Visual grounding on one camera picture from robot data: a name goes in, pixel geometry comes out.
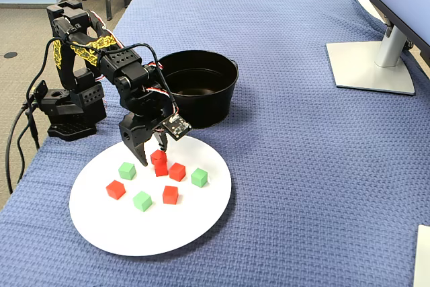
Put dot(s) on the red cube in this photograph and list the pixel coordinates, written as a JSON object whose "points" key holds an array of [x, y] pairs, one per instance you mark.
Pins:
{"points": [[177, 171], [116, 189], [158, 156], [170, 195], [161, 169]]}

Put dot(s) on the silver monitor stand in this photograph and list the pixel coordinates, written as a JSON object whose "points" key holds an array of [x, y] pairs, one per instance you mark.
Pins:
{"points": [[369, 68]]}

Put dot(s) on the black round floor cover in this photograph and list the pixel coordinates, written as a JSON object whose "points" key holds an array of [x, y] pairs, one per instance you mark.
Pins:
{"points": [[10, 55]]}

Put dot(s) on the white flat object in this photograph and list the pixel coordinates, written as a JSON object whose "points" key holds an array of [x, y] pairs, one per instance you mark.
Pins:
{"points": [[424, 256]]}

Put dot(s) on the black metal bucket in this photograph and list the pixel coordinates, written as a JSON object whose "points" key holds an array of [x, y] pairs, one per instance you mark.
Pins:
{"points": [[201, 105]]}

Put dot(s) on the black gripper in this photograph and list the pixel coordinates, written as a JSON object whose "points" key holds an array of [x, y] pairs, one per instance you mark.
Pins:
{"points": [[134, 134]]}

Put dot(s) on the white round plate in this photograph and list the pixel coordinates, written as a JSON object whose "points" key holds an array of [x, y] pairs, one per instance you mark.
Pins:
{"points": [[134, 233]]}

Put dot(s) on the blue woven table cloth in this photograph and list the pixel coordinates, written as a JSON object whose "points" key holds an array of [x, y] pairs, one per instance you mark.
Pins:
{"points": [[285, 166]]}

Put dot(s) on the green cube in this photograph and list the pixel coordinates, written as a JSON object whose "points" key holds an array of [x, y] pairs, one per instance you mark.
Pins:
{"points": [[142, 200], [199, 177], [127, 170]]}

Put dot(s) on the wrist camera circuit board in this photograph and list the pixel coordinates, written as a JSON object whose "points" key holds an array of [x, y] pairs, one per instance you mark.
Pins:
{"points": [[176, 127]]}

